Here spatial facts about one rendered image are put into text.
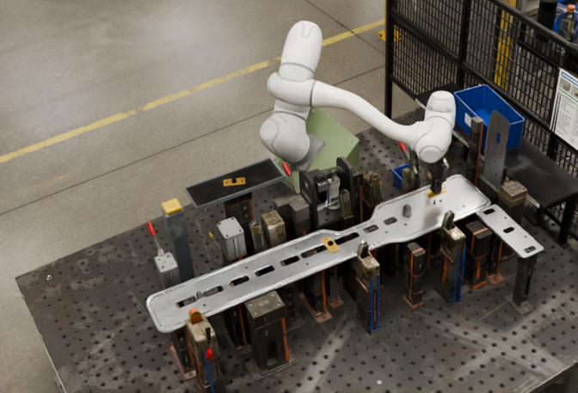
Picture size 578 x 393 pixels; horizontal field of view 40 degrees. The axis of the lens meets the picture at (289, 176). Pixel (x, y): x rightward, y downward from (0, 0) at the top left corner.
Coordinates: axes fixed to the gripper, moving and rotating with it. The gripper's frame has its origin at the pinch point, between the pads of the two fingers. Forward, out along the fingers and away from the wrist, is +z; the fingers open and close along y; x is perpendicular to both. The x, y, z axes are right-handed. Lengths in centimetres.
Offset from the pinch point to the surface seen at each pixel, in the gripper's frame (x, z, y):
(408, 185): -3.1, 9.4, -13.9
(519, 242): 14.0, 10.0, 33.8
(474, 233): 4.3, 11.9, 20.0
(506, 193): 23.4, 5.3, 13.5
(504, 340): 0, 41, 49
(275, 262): -69, 10, -2
